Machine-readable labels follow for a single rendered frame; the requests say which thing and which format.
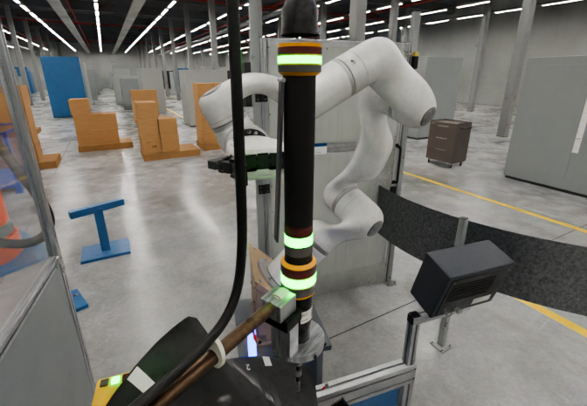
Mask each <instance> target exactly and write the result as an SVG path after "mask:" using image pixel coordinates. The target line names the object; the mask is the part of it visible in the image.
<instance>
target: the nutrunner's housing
mask: <svg viewBox="0 0 587 406"><path fill-rule="evenodd" d="M318 14H319V10H318V8H317V5H316V2H315V0H286V1H285V2H284V5H283V8H282V10H281V30H280V35H281V36H283V37H290V38H309V37H317V36H319V27H318ZM296 307H298V308H300V309H301V310H302V319H301V321H300V322H299V327H298V344H303V343H305V342H307V341H308V340H309V338H310V324H311V321H312V296H311V297H310V298H308V299H303V300H296Z"/></svg>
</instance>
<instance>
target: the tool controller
mask: <svg viewBox="0 0 587 406"><path fill-rule="evenodd" d="M513 266H514V260H512V259H511V258H510V257H509V256H508V255H506V254H505V253H504V252H503V251H502V250H500V249H499V248H498V247H497V246H496V245H495V244H493V243H492V242H491V241H490V240H485V241H480V242H476V243H472V244H464V245H460V246H455V247H451V248H447V249H443V250H438V251H430V252H427V253H426V254H425V258H424V261H423V263H422V265H421V267H420V269H419V271H418V275H417V277H416V279H415V281H414V284H413V286H412V288H411V294H412V295H413V297H414V298H415V299H416V301H417V302H418V303H419V305H421V307H422V308H423V309H424V310H425V312H426V313H427V314H428V316H429V317H430V318H433V317H437V316H439V315H443V314H445V315H446V317H450V316H451V315H452V312H456V314H460V313H462V312H463V309H464V308H468V307H470V306H476V305H479V304H483V303H486V302H489V301H491V300H492V298H493V297H494V295H495V294H496V293H497V291H498V289H499V288H500V286H501V284H502V283H503V281H504V279H505V278H506V276H507V275H508V274H509V272H510V270H511V269H512V267H513Z"/></svg>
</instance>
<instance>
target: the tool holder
mask: <svg viewBox="0 0 587 406"><path fill-rule="evenodd" d="M280 288H281V287H279V286H275V287H274V288H273V289H272V290H270V291H269V292H267V293H266V294H265V295H264V296H262V297H261V298H260V307H262V306H263V305H264V304H265V303H267V302H271V303H272V304H273V307H274V309H275V312H274V314H273V315H272V316H270V317H269V318H268V319H267V320H266V321H265V322H266V323H268V324H269V325H271V342H272V349H273V351H274V352H275V354H276V355H277V356H278V357H279V358H281V359H283V360H284V361H289V362H292V363H304V362H308V361H312V360H313V359H316V357H318V356H319V355H320V354H321V352H322V350H323V348H324V347H326V345H327V343H326V342H325V343H324V339H325V338H324V332H323V330H322V328H321V327H320V326H319V325H318V324H317V323H316V322H314V321H313V320H312V321H311V324H310V338H309V340H308V341H307V342H305V343H303V344H298V327H299V322H300V321H301V319H302V310H301V309H300V308H298V307H296V294H294V293H292V292H290V293H289V294H288V295H287V296H286V297H285V298H283V299H275V298H274V297H273V294H274V293H275V292H276V291H278V290H279V289H280Z"/></svg>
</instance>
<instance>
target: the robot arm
mask: <svg viewBox="0 0 587 406"><path fill-rule="evenodd" d="M277 79H278V78H277V77H274V76H272V75H269V74H264V73H257V72H249V73H243V74H242V84H243V98H245V97H247V96H249V95H251V94H255V93H259V94H264V95H265V96H268V97H270V98H271V99H273V100H274V101H276V102H277V103H278V94H279V82H278V80H277ZM356 93H357V95H356V104H357V110H358V113H359V119H360V125H361V133H360V138H359V142H358V143H357V146H356V151H355V153H354V155H353V157H352V159H351V161H350V163H349V165H348V166H347V167H346V168H345V169H344V170H343V171H342V172H341V174H339V175H338V176H337V177H335V178H334V179H333V180H331V181H330V182H329V183H328V184H327V186H326V187H325V189H324V191H323V199H324V202H325V204H326V205H327V206H328V207H329V208H330V209H331V211H332V212H333V213H334V214H335V215H336V216H337V217H338V218H339V219H340V220H341V221H342V222H341V223H339V224H329V223H326V222H324V221H321V220H318V219H315V220H313V252H312V255H313V256H314V257H315V258H316V266H317V265H318V264H319V263H320V262H321V261H322V260H323V259H324V258H325V257H326V256H327V255H328V254H329V253H330V252H331V251H332V250H333V249H334V248H335V247H336V246H337V245H339V244H341V243H344V242H346V241H350V240H357V239H365V238H368V237H372V236H374V235H375V234H377V233H378V232H379V230H380V229H381V228H382V225H383V213H382V211H381V210H380V208H379V207H378V206H377V205H376V204H375V203H374V202H373V201H372V200H371V199H370V198H369V197H367V196H366V195H365V194H364V193H363V192H362V191H361V190H360V189H358V187H357V184H358V182H367V181H371V180H373V179H375V178H376V177H378V176H379V175H380V173H381V172H382V171H383V168H384V166H385V164H386V162H387V161H388V159H389V157H390V153H391V151H392V148H393V139H392V135H391V132H390V127H389V123H388V118H387V116H389V117H391V118H392V119H393V120H395V121H396V122H398V123H400V124H402V125H404V126H406V127H411V128H419V127H423V126H425V125H427V124H428V123H429V122H430V121H431V120H432V119H433V118H434V115H435V113H436V110H437V102H436V99H435V96H434V93H433V91H432V89H431V88H430V86H429V85H428V84H427V83H426V81H425V80H424V79H423V78H422V77H421V76H420V75H419V74H418V73H417V72H416V71H415V70H414V69H413V68H412V67H411V66H410V65H409V64H408V62H407V61H406V60H405V59H404V57H403V55H402V53H401V52H400V51H399V49H398V48H397V46H396V45H395V43H394V42H393V41H391V40H390V39H388V38H384V37H375V38H369V39H367V40H365V41H363V42H361V43H360V44H359V45H356V46H354V47H353V48H351V49H349V50H348V51H346V52H344V53H343V54H341V55H340V56H338V57H336V58H334V59H332V60H331V61H329V62H328V63H327V64H325V65H323V66H322V67H321V73H320V74H318V75H317V76H316V88H315V118H318V117H320V116H321V115H323V114H324V113H326V112H327V111H329V110H330V109H332V108H334V107H336V106H338V105H339V104H341V103H343V101H345V100H347V99H349V98H350V97H352V96H353V95H355V94H356ZM199 107H200V110H201V112H202V114H203V116H204V118H205V119H206V120H207V122H208V123H209V125H210V127H211V129H212V131H213V132H214V134H215V135H216V137H217V140H218V145H219V146H220V147H221V149H222V150H223V151H224V153H225V156H222V157H218V158H215V159H211V160H208V161H207V162H208V169H214V170H218V172H219V173H221V174H223V173H226V174H230V177H231V178H232V179H234V180H235V166H234V147H233V129H232V112H231V80H230V79H228V80H226V81H225V82H223V83H221V84H220V85H217V86H215V87H214V88H212V89H211V90H210V91H208V92H207V93H205V94H204V95H203V96H202V97H201V98H200V100H199ZM244 127H245V172H246V186H247V185H248V181H251V180H261V179H269V178H276V154H277V140H276V139H273V138H270V137H268V135H267V134H266V132H265V131H264V130H262V129H261V128H259V127H258V126H256V125H254V124H253V122H252V121H251V119H250V118H249V116H248V115H247V113H246V111H245V109H244ZM284 255H285V249H284V250H283V251H282V252H281V253H280V254H279V255H278V256H277V257H276V258H275V259H274V260H273V261H270V260H268V259H266V258H261V259H260V260H259V261H258V268H259V272H260V274H261V276H262V277H263V279H264V280H265V281H266V283H267V284H268V285H269V286H270V287H271V288H272V289H273V288H274V287H275V286H279V287H281V286H280V260H281V258H282V257H283V256H284Z"/></svg>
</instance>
